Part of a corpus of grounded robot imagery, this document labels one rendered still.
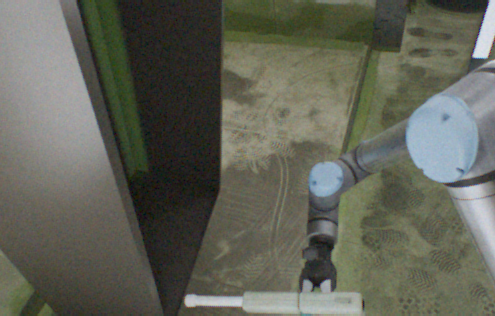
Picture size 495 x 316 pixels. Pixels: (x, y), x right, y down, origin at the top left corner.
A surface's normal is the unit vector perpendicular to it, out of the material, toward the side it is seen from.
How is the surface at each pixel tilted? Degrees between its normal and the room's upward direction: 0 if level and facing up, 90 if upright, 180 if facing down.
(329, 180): 6
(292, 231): 0
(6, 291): 57
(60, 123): 90
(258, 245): 0
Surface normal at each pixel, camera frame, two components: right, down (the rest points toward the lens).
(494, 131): 0.28, 0.03
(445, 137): -0.88, 0.37
